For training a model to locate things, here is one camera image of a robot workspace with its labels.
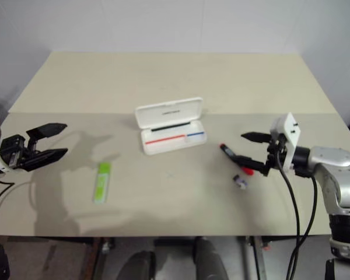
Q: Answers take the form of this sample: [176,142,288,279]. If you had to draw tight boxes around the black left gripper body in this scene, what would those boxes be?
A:
[0,134,29,172]

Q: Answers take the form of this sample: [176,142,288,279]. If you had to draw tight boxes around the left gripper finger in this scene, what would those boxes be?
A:
[20,148,69,172]
[26,122,68,151]

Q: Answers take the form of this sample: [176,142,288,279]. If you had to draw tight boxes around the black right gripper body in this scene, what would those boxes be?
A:
[263,132,290,177]

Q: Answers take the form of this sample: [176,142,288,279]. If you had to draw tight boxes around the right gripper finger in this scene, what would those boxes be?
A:
[240,132,272,144]
[232,155,270,177]

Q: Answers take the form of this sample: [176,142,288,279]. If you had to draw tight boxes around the small white purple eraser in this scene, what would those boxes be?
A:
[233,174,249,190]

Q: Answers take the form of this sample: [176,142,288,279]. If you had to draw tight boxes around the black marker with red cap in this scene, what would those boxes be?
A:
[219,142,256,177]

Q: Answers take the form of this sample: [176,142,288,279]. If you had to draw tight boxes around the green ruler box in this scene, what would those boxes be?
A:
[92,162,113,204]

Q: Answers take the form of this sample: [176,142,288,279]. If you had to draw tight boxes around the white plastic pencil case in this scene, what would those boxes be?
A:
[135,96,208,156]

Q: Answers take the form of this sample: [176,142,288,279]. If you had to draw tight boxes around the dark rounded shape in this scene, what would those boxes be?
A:
[193,236,232,280]

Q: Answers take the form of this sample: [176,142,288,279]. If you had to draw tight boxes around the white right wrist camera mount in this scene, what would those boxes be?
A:
[269,111,302,170]

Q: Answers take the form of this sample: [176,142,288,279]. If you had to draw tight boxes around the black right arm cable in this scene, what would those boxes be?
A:
[288,173,319,272]
[275,154,301,280]

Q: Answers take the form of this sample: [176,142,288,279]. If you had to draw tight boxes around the metal table leg frame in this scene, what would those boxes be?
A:
[83,237,115,280]
[238,235,271,280]

